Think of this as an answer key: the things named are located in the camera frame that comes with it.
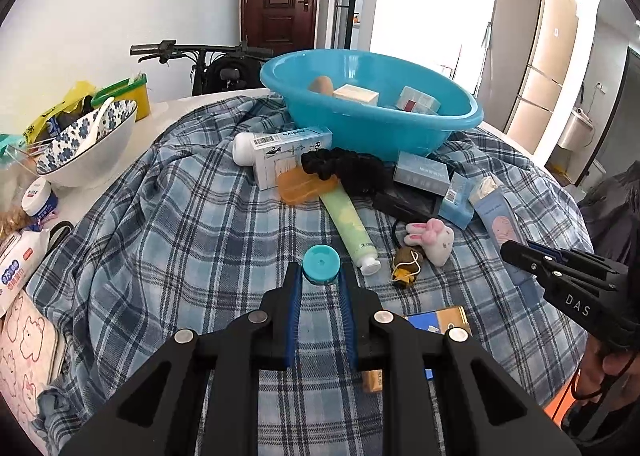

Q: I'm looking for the blue plastic basin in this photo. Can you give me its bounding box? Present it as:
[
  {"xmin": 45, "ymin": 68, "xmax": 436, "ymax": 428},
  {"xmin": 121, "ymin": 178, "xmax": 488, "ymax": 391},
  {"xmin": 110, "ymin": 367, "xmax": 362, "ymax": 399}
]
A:
[{"xmin": 259, "ymin": 50, "xmax": 485, "ymax": 157}]

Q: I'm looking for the pink white bunny plush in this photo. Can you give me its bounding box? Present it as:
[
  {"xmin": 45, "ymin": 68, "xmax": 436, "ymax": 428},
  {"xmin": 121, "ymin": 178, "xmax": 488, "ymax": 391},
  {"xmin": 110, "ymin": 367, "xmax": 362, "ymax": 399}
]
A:
[{"xmin": 404, "ymin": 218, "xmax": 456, "ymax": 267}]

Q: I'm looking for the white wet wipes pack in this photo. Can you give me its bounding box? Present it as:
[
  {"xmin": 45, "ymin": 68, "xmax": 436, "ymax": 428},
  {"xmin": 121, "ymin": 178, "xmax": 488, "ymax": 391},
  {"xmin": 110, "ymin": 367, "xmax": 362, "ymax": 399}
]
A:
[{"xmin": 0, "ymin": 228, "xmax": 51, "ymax": 319}]

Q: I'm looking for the small blue white box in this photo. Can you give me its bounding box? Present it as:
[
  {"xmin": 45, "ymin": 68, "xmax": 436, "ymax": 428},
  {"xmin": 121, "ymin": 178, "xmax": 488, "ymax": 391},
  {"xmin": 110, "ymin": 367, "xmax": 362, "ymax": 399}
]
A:
[{"xmin": 439, "ymin": 172, "xmax": 476, "ymax": 231}]

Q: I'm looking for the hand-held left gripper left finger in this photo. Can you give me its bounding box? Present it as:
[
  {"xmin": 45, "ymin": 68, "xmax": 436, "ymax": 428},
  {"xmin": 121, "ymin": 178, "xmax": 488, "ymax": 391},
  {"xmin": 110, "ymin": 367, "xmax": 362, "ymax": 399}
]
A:
[{"xmin": 60, "ymin": 261, "xmax": 304, "ymax": 456}]

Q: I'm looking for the pink bear print cloth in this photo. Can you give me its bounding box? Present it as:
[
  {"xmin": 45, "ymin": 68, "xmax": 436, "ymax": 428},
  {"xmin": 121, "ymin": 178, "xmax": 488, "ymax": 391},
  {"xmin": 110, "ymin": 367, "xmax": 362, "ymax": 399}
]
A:
[{"xmin": 0, "ymin": 288, "xmax": 63, "ymax": 437}]

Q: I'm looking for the orange soap case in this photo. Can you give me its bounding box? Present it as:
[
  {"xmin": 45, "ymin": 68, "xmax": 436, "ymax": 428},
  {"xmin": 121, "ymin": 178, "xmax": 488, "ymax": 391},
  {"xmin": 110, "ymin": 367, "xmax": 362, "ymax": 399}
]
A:
[{"xmin": 276, "ymin": 168, "xmax": 340, "ymax": 207}]

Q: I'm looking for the black scrunchie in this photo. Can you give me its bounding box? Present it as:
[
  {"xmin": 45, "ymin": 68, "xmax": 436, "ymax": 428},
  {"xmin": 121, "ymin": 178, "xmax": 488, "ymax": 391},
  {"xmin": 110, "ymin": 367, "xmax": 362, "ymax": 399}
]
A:
[{"xmin": 300, "ymin": 147, "xmax": 398, "ymax": 197}]

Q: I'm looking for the light blue flat box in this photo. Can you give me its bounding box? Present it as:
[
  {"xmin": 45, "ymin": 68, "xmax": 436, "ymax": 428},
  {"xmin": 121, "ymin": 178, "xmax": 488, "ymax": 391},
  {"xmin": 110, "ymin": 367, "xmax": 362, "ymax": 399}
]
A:
[{"xmin": 393, "ymin": 152, "xmax": 451, "ymax": 197}]

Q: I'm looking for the plain white box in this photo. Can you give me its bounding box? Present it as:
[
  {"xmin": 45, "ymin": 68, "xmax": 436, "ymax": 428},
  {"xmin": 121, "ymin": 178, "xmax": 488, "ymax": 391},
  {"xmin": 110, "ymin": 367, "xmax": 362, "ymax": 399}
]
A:
[{"xmin": 332, "ymin": 84, "xmax": 379, "ymax": 106}]

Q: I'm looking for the yellow plastic bag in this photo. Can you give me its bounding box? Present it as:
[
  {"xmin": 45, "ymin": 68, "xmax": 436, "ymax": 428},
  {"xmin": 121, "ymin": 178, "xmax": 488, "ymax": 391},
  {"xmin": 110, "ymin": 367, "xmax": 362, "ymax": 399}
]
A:
[{"xmin": 25, "ymin": 80, "xmax": 98, "ymax": 144}]

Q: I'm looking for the white ceramic spoon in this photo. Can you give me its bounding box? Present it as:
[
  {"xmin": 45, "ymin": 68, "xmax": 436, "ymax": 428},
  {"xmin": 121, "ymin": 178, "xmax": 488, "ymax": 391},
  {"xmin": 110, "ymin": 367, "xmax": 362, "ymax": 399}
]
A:
[{"xmin": 87, "ymin": 96, "xmax": 116, "ymax": 141}]

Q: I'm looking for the pale blue tall box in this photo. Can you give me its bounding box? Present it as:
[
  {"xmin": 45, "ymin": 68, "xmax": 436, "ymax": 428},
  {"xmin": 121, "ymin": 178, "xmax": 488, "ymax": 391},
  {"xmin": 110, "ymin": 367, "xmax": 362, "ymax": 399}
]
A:
[{"xmin": 472, "ymin": 186, "xmax": 528, "ymax": 249}]

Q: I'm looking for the pale green tube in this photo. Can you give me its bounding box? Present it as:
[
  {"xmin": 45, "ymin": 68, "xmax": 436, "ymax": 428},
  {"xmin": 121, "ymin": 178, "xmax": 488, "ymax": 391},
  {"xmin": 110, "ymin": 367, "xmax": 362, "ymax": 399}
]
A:
[{"xmin": 320, "ymin": 184, "xmax": 382, "ymax": 277}]

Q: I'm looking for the black scooter handlebar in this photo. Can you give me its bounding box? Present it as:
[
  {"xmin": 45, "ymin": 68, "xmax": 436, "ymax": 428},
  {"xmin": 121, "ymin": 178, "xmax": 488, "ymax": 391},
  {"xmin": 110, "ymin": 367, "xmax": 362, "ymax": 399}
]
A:
[{"xmin": 130, "ymin": 40, "xmax": 275, "ymax": 96}]

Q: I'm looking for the gold blue box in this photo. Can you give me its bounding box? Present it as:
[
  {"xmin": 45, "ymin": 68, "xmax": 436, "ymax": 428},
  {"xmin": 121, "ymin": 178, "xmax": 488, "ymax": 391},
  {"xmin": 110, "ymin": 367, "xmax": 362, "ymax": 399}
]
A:
[{"xmin": 362, "ymin": 306, "xmax": 473, "ymax": 393}]

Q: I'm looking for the blue plaid cloth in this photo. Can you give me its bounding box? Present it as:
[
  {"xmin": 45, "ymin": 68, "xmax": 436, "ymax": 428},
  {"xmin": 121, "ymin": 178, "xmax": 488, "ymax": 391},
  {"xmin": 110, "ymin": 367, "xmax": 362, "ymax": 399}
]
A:
[{"xmin": 25, "ymin": 94, "xmax": 593, "ymax": 456}]

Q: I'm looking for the brown small pouch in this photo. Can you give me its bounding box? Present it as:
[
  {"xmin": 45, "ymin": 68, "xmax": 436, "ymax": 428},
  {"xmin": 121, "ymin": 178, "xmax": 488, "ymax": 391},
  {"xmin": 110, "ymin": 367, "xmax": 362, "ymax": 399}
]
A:
[{"xmin": 391, "ymin": 246, "xmax": 426, "ymax": 287}]

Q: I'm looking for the red white blue box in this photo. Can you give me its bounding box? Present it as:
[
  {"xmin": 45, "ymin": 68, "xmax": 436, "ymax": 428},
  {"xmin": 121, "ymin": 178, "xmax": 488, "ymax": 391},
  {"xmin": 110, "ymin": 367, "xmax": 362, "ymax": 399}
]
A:
[{"xmin": 397, "ymin": 86, "xmax": 441, "ymax": 114}]

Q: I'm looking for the person's right hand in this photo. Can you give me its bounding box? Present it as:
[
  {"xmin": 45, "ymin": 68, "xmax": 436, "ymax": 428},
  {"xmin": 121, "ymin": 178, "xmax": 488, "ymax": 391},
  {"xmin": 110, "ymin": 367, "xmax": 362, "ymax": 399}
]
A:
[{"xmin": 579, "ymin": 335, "xmax": 640, "ymax": 404}]

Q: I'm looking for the black wallet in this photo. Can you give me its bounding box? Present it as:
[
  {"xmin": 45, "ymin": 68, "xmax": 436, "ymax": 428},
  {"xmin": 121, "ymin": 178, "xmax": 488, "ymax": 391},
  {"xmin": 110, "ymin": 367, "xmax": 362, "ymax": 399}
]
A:
[{"xmin": 372, "ymin": 188, "xmax": 446, "ymax": 223}]

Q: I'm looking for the beige refrigerator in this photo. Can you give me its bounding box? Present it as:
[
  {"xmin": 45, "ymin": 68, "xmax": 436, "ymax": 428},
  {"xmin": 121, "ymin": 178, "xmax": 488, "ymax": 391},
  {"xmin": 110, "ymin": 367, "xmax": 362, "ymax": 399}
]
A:
[{"xmin": 475, "ymin": 0, "xmax": 580, "ymax": 157}]

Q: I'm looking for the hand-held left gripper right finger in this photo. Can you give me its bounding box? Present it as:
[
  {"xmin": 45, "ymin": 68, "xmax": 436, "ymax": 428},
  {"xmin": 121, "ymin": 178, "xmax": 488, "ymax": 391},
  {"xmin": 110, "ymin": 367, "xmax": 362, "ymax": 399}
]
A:
[{"xmin": 338, "ymin": 262, "xmax": 584, "ymax": 456}]

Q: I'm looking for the yellow container with green lid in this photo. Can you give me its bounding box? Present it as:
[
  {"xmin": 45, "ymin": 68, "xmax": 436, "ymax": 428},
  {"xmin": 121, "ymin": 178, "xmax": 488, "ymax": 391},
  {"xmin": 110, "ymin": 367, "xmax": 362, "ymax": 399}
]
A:
[{"xmin": 90, "ymin": 73, "xmax": 151, "ymax": 123}]

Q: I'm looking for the white round bottle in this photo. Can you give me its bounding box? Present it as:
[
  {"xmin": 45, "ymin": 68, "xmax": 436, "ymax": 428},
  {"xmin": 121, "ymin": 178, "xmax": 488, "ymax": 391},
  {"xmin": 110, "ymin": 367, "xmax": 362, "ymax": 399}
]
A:
[{"xmin": 232, "ymin": 132, "xmax": 257, "ymax": 167}]

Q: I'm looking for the person's dark clothing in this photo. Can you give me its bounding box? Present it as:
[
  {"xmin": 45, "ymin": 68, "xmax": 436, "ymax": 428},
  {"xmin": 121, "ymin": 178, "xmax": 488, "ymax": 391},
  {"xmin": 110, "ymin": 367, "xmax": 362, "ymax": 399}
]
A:
[{"xmin": 577, "ymin": 161, "xmax": 640, "ymax": 277}]

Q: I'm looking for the white blue barcode box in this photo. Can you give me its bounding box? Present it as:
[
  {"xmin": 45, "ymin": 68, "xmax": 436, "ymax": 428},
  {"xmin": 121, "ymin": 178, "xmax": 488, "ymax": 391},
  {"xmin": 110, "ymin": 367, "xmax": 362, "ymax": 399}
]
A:
[{"xmin": 250, "ymin": 126, "xmax": 333, "ymax": 190}]

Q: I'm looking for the blue floral ceramic bowl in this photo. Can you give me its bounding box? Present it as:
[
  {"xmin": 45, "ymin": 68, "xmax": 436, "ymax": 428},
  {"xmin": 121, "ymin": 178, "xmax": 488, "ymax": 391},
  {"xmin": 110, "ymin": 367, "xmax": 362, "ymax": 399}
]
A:
[{"xmin": 35, "ymin": 99, "xmax": 138, "ymax": 188}]

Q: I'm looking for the black bag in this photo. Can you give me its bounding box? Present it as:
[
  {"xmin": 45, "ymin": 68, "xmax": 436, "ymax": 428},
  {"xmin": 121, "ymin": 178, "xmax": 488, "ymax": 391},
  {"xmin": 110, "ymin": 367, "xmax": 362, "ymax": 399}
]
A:
[{"xmin": 204, "ymin": 53, "xmax": 263, "ymax": 95}]

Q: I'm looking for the brown snack bag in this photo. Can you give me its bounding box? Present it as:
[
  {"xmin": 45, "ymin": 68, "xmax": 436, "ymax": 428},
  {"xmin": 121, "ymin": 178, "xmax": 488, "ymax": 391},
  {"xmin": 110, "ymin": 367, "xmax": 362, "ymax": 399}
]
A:
[{"xmin": 0, "ymin": 208, "xmax": 33, "ymax": 241}]

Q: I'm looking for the teal plastic item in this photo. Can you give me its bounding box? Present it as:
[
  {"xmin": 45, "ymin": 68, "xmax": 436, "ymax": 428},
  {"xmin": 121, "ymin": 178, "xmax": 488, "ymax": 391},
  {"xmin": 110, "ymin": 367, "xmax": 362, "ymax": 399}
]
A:
[{"xmin": 0, "ymin": 133, "xmax": 28, "ymax": 157}]

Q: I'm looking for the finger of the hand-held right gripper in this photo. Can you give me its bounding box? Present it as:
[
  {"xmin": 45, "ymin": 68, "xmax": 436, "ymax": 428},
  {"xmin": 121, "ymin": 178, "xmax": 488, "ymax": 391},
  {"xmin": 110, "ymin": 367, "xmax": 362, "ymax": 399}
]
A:
[
  {"xmin": 524, "ymin": 240, "xmax": 632, "ymax": 280},
  {"xmin": 500, "ymin": 240, "xmax": 627, "ymax": 293}
]

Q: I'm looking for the teal round cap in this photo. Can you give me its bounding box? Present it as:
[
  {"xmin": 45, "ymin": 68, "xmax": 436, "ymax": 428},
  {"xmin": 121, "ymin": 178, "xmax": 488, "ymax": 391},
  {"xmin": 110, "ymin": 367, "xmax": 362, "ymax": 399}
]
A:
[{"xmin": 302, "ymin": 245, "xmax": 342, "ymax": 285}]

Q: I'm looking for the white jar with blue label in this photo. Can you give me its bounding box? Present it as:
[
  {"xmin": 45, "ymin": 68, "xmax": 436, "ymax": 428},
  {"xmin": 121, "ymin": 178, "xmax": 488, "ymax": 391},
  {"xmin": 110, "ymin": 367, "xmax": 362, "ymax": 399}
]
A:
[{"xmin": 21, "ymin": 179, "xmax": 61, "ymax": 219}]

